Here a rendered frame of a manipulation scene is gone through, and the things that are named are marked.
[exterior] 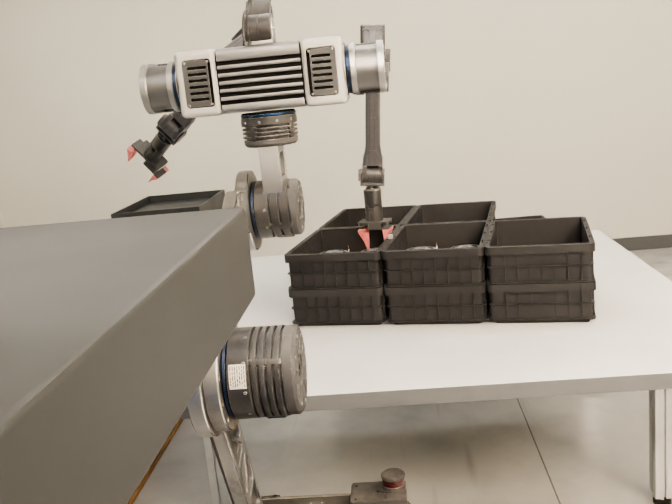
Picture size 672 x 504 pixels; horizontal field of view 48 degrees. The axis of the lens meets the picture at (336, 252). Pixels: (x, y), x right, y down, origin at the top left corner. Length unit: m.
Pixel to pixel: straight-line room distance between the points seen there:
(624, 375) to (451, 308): 0.58
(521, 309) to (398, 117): 3.61
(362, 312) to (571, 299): 0.60
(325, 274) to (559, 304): 0.68
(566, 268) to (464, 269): 0.28
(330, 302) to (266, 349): 0.89
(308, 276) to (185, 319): 1.98
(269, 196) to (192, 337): 1.51
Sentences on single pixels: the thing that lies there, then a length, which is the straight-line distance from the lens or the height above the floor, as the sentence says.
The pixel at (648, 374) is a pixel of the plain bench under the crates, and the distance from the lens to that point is 1.91.
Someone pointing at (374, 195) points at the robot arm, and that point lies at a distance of 2.50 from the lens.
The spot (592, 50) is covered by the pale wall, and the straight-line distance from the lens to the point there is 5.87.
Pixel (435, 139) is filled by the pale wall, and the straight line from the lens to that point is 5.72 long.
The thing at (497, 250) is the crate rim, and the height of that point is 0.92.
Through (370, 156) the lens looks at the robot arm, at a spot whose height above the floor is 1.18.
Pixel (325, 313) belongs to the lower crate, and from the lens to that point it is 2.33.
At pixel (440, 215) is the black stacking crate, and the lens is 2.98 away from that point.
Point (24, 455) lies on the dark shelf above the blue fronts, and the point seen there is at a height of 1.34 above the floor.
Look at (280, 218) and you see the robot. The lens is 1.84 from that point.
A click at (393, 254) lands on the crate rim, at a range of 2.22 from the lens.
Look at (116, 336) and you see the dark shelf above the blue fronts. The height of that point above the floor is 1.34.
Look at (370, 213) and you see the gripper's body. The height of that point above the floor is 0.99.
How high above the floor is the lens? 1.42
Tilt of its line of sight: 12 degrees down
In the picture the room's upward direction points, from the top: 6 degrees counter-clockwise
